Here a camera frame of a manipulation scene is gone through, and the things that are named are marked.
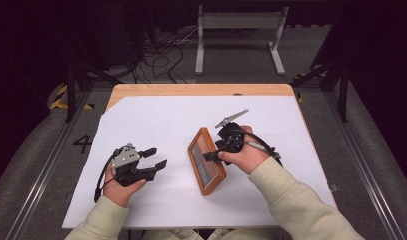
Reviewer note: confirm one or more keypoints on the dark table grommet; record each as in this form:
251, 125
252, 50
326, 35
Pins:
237, 94

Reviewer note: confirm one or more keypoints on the person's left leg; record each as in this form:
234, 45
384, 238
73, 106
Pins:
171, 235

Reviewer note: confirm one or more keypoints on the person's leg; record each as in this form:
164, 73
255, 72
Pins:
171, 235
244, 234

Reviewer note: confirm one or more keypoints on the wooden picture frame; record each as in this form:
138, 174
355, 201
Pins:
207, 180

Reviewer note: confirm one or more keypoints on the aluminium floor rail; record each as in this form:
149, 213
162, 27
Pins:
364, 173
44, 173

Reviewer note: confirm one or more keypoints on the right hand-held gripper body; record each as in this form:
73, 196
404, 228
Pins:
231, 138

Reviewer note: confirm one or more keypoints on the white metal stand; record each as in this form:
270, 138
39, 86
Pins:
241, 20

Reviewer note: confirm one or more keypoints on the person's left hand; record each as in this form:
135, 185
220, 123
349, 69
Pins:
119, 195

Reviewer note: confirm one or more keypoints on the person's right hand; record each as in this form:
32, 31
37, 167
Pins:
247, 158

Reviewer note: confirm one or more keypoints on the black metal stand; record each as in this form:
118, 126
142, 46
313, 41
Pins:
70, 93
342, 96

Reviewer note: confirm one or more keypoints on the white paper sheet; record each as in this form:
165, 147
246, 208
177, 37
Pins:
157, 116

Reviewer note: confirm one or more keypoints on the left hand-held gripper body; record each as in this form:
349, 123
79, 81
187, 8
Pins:
126, 156

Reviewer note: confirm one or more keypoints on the yellow black hazard tape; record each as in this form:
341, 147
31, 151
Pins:
59, 96

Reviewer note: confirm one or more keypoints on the person's right leg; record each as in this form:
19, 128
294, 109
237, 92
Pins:
244, 234

